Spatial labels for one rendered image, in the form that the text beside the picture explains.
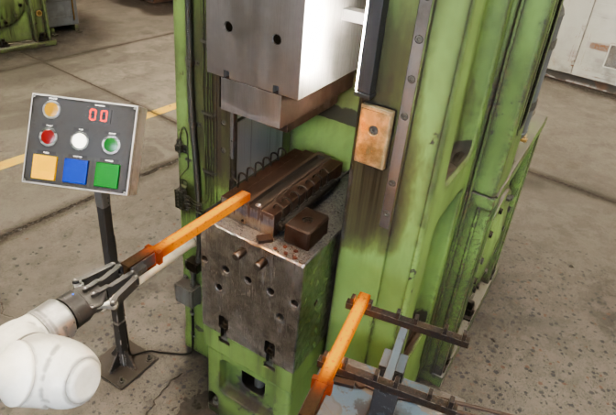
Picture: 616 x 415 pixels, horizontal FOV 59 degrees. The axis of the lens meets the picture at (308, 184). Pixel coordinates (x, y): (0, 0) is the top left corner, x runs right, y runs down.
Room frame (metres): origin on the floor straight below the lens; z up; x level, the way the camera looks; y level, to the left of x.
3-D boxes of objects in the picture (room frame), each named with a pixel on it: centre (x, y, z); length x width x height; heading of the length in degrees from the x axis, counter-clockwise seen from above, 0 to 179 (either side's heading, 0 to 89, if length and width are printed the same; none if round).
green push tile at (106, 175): (1.43, 0.62, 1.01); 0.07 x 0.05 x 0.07; 86
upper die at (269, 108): (1.55, 0.07, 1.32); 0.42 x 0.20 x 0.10; 151
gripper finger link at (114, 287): (0.88, 0.40, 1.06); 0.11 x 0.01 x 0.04; 146
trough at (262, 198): (1.54, 0.05, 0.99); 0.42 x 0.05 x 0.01; 151
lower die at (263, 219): (1.55, 0.07, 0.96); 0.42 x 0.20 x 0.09; 151
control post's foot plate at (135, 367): (1.57, 0.71, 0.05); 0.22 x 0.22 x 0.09; 61
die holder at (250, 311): (1.53, 0.02, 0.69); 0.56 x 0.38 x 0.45; 151
